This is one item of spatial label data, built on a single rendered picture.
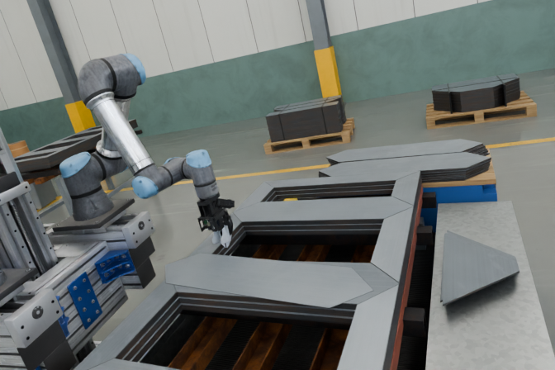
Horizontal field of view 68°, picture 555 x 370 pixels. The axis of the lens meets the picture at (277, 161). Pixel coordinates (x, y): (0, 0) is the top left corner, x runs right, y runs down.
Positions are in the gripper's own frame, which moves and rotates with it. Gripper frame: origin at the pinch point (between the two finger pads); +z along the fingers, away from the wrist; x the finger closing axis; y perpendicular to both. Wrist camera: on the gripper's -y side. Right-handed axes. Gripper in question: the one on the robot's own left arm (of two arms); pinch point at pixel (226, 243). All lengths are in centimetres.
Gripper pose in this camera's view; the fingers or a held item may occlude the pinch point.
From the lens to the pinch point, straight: 150.1
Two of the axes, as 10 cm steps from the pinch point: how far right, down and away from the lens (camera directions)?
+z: 2.2, 9.3, 2.9
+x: 9.0, -0.8, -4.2
